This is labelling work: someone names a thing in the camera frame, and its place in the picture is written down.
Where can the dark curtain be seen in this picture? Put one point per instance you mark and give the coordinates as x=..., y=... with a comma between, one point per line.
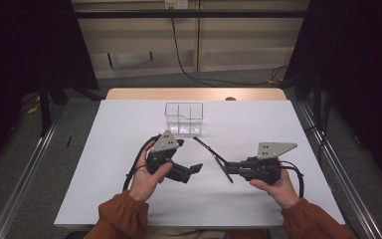
x=361, y=66
x=20, y=49

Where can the person's left hand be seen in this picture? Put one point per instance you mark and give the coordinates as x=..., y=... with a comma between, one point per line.
x=144, y=182

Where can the black metal stand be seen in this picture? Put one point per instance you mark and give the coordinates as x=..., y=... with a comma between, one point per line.
x=318, y=99
x=44, y=106

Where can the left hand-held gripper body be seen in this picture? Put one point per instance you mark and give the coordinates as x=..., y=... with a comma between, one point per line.
x=164, y=144

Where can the black horizontal bar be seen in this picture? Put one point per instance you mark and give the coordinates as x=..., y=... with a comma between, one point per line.
x=192, y=14

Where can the small black stick on floor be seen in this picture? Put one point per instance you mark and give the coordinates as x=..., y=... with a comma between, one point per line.
x=69, y=141

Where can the grey wall panel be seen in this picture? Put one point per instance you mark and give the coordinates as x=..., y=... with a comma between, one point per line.
x=129, y=60

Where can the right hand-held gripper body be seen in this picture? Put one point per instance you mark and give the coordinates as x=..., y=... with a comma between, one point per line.
x=262, y=166

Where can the clear acrylic pen organizer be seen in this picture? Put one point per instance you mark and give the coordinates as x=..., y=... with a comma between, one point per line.
x=184, y=127

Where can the white table mat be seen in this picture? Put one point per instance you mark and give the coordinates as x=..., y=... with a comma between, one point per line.
x=112, y=186

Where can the person's right hand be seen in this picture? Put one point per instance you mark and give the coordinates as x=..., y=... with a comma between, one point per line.
x=283, y=192

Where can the white wall socket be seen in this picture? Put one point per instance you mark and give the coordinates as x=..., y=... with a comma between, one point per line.
x=176, y=4

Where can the black pen with silver band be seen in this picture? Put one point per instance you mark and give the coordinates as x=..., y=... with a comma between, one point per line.
x=209, y=149
x=224, y=171

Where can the metal floor rail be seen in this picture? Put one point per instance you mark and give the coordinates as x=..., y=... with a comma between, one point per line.
x=23, y=179
x=341, y=179

